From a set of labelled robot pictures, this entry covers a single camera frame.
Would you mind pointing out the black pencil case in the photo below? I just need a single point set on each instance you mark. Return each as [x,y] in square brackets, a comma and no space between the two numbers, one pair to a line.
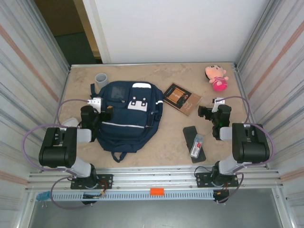
[188,134]

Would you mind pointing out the blue binder clip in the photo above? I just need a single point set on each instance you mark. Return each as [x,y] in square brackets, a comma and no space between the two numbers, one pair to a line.
[43,196]

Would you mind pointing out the brown hardcover book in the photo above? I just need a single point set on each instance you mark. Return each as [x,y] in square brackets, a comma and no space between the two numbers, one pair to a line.
[180,99]

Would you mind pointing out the navy blue backpack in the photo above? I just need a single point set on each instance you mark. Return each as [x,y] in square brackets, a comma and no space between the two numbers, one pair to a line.
[128,133]

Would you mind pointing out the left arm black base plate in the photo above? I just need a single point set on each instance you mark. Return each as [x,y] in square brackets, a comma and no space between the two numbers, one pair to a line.
[107,180]

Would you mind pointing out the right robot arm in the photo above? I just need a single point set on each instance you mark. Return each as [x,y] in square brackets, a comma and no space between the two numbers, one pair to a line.
[251,147]

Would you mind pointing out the clear box with red label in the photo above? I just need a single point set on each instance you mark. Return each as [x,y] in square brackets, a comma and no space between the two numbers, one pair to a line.
[196,147]

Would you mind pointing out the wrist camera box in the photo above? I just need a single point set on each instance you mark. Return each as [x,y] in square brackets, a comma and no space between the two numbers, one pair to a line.
[219,101]
[95,102]

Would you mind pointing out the pink plush doll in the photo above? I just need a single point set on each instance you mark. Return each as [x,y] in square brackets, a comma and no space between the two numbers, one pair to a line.
[218,82]

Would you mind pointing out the orange block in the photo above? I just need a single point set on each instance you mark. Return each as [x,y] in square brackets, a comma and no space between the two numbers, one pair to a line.
[157,191]

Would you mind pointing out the white square container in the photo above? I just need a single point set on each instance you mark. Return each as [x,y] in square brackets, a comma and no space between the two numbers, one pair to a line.
[70,122]

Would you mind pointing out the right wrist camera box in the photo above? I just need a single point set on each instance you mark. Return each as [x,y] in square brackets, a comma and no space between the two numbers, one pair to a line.
[219,101]

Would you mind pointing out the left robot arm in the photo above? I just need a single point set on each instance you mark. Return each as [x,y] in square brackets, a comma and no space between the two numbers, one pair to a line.
[57,147]

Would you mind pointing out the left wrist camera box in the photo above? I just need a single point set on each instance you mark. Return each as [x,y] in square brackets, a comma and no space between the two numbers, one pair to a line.
[95,102]

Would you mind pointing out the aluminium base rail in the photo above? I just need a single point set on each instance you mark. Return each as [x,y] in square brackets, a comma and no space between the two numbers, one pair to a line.
[154,177]

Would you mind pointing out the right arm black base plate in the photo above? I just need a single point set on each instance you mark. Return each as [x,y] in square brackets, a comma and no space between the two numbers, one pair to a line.
[202,180]

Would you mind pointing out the grey plastic cup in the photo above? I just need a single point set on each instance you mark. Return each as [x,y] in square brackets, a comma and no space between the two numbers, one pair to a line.
[101,79]

